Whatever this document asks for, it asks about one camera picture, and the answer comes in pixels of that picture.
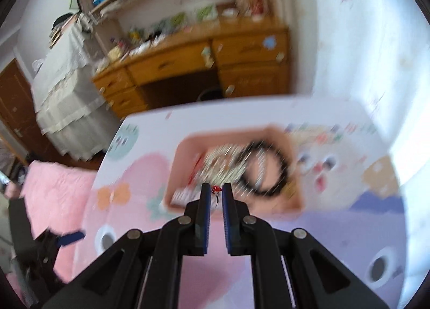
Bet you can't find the black round bin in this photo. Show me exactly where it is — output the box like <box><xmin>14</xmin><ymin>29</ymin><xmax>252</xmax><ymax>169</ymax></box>
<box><xmin>196</xmin><ymin>87</ymin><xmax>224</xmax><ymax>102</ymax></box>

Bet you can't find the white lace cover cloth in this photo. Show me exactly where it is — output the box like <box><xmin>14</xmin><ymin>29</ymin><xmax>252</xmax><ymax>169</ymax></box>
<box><xmin>32</xmin><ymin>13</ymin><xmax>123</xmax><ymax>162</ymax></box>

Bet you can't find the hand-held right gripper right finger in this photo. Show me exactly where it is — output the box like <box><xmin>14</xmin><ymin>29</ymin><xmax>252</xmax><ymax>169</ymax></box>
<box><xmin>222</xmin><ymin>182</ymin><xmax>392</xmax><ymax>309</ymax></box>

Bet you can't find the red paper cup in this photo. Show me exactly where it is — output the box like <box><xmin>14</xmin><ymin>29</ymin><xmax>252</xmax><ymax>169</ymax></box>
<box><xmin>245</xmin><ymin>0</ymin><xmax>268</xmax><ymax>21</ymax></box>

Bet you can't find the wooden desk with drawers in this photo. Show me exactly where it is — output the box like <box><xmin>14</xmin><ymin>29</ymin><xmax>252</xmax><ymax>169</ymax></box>
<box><xmin>92</xmin><ymin>15</ymin><xmax>291</xmax><ymax>118</ymax></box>

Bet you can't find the white wire shelf rack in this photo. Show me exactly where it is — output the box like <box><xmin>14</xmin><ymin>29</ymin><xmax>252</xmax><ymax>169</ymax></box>
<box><xmin>85</xmin><ymin>0</ymin><xmax>148</xmax><ymax>24</ymax></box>

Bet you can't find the pink plastic box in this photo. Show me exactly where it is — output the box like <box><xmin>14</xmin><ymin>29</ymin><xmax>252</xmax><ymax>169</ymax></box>
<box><xmin>163</xmin><ymin>124</ymin><xmax>304</xmax><ymax>215</ymax></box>

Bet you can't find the cartoon printed table mat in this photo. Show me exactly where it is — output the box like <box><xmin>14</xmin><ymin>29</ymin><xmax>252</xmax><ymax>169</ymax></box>
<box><xmin>72</xmin><ymin>96</ymin><xmax>409</xmax><ymax>309</ymax></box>

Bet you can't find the black bead bracelet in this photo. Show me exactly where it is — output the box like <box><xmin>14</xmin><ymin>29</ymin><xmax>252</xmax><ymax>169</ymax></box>
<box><xmin>240</xmin><ymin>141</ymin><xmax>291</xmax><ymax>197</ymax></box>

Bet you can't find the white floral curtain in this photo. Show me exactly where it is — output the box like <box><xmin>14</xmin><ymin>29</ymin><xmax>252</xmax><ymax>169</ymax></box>
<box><xmin>265</xmin><ymin>0</ymin><xmax>430</xmax><ymax>195</ymax></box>

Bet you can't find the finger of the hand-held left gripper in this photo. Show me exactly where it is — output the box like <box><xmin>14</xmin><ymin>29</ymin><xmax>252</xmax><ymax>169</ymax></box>
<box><xmin>34</xmin><ymin>230</ymin><xmax>85</xmax><ymax>263</ymax></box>

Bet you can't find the gold feather brooch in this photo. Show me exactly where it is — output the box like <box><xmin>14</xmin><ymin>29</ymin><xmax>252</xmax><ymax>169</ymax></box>
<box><xmin>205</xmin><ymin>148</ymin><xmax>249</xmax><ymax>182</ymax></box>

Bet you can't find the dark hat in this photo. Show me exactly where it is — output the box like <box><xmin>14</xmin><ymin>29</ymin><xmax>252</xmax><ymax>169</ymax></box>
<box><xmin>52</xmin><ymin>13</ymin><xmax>74</xmax><ymax>29</ymax></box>

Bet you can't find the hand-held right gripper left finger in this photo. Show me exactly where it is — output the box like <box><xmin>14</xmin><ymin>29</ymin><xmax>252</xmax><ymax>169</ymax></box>
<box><xmin>42</xmin><ymin>183</ymin><xmax>212</xmax><ymax>309</ymax></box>

